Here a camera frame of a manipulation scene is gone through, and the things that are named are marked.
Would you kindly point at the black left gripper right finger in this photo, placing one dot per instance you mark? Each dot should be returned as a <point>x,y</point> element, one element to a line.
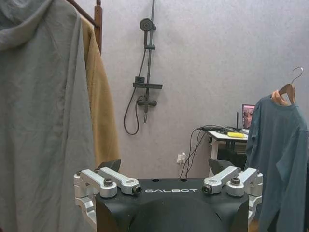
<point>224,177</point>

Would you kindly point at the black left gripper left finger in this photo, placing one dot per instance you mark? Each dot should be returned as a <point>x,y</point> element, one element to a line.
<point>109,176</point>

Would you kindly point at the mustard yellow towel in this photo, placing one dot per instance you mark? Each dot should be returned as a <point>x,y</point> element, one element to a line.
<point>101,101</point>

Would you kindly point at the white wall socket plug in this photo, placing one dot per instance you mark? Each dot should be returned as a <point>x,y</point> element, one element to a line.
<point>181,157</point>

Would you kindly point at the brown wooden clothes hanger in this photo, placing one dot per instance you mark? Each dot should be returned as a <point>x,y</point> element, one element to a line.
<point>288,91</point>

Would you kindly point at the black shower set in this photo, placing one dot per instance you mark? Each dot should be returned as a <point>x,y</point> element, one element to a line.
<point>144,72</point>

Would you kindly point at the yellow sponge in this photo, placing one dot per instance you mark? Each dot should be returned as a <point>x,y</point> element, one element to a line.
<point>235,134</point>

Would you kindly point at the white desk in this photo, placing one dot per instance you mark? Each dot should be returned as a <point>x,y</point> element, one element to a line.
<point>225,142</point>

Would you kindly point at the brown wooden clothes rack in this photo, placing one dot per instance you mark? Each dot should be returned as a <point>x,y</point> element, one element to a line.
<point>96,21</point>

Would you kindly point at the grey hooded garment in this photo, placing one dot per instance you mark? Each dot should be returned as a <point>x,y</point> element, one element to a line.
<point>43,120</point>

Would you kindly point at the teal blue long-sleeve shirt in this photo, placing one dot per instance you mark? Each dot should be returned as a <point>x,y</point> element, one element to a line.
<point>277,154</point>

